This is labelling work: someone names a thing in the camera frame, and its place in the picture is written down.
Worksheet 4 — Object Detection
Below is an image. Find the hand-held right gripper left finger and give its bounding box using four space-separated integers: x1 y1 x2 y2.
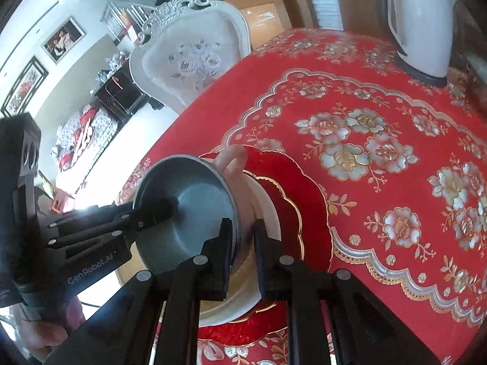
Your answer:
46 217 233 365

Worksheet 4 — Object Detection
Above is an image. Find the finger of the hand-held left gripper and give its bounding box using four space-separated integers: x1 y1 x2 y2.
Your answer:
47 218 145 249
47 198 176 232

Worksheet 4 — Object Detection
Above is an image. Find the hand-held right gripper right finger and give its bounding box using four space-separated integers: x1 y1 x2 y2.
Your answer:
254 218 442 365

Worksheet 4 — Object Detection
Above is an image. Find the cream bowl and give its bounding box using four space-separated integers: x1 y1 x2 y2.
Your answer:
228 236 263 278

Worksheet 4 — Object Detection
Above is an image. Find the large white bowl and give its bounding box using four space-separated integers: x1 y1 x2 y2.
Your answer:
198 171 284 328

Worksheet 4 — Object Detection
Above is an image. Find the metal bowl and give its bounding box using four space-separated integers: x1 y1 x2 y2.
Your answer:
133 155 240 274

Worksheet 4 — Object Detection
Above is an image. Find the small white bowl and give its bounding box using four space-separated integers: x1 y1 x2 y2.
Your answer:
211 144 261 248

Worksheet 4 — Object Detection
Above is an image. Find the large red plate gold lettering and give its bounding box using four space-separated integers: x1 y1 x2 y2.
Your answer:
198 145 335 345

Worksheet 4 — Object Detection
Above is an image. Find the person's left hand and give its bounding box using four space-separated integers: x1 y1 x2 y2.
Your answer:
11 298 86 362

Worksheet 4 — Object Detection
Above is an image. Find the floral patterned sofa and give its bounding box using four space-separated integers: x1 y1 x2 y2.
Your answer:
51 104 117 172

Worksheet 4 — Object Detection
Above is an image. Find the large framed picture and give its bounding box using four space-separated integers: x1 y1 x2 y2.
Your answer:
0 56 49 118

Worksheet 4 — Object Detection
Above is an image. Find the black cabinet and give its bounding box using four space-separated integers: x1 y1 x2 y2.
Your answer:
95 63 164 124

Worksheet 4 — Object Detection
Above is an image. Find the white ornate chair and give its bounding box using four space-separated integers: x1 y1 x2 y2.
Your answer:
128 0 252 115

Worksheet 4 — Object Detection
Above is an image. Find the small framed picture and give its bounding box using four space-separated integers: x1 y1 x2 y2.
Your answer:
41 17 86 64

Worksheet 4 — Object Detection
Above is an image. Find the red floral tablecloth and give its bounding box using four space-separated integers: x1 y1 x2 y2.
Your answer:
116 26 487 365

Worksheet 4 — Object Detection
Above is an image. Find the metal stair railing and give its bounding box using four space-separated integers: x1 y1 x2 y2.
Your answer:
101 0 217 46

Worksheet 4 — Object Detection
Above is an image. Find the short cardboard box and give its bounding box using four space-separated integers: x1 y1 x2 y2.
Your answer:
240 3 282 52

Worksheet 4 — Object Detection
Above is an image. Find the grey kettle base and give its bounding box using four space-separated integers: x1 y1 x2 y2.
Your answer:
394 51 450 88

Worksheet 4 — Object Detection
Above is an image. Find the cardboard sheet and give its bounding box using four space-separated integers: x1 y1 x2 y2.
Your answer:
335 0 392 33

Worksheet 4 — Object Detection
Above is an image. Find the white electric kettle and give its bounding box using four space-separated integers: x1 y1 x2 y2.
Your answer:
375 0 459 78

